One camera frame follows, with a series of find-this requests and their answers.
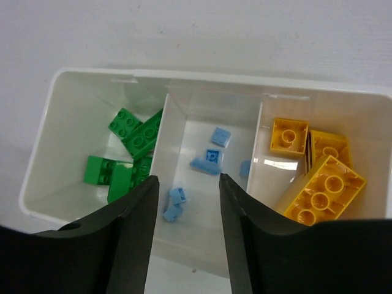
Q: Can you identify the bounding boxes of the small light blue lego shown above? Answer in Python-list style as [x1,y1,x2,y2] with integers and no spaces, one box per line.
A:
[205,149,222,165]

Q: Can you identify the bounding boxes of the long yellow lego brick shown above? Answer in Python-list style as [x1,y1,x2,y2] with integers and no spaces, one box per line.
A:
[275,155,366,226]

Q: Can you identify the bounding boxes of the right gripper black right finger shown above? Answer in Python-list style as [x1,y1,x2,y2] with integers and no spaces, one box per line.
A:
[219,174,391,293]

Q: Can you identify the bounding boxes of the green and yellow lego stack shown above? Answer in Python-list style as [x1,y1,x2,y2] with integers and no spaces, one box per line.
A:
[83,156,116,186]

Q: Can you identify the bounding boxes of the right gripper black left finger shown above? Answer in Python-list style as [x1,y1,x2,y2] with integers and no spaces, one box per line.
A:
[1,176,159,293]

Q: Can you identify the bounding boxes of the light blue lego pile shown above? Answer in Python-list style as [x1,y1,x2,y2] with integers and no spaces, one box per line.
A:
[239,160,251,178]

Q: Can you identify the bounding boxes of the light blue lego pair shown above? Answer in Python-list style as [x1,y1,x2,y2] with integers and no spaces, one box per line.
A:
[163,187,187,222]

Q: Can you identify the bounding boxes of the green yellow lego block pair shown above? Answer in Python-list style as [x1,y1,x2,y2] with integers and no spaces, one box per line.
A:
[122,110,163,161]

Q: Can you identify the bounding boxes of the green yellow lego piece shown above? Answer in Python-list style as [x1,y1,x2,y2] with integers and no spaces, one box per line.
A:
[107,156,153,203]

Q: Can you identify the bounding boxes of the yellow lego piece with flower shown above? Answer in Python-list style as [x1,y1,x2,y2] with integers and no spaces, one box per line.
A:
[304,130,353,173]

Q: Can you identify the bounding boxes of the green lego brick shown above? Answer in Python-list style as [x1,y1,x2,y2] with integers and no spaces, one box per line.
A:
[108,108,142,140]

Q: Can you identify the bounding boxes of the white three-compartment tray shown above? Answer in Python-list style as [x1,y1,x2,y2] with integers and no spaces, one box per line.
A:
[19,69,391,277]

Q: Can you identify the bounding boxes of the single light blue lego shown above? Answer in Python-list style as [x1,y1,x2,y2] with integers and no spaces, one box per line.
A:
[210,127,232,148]

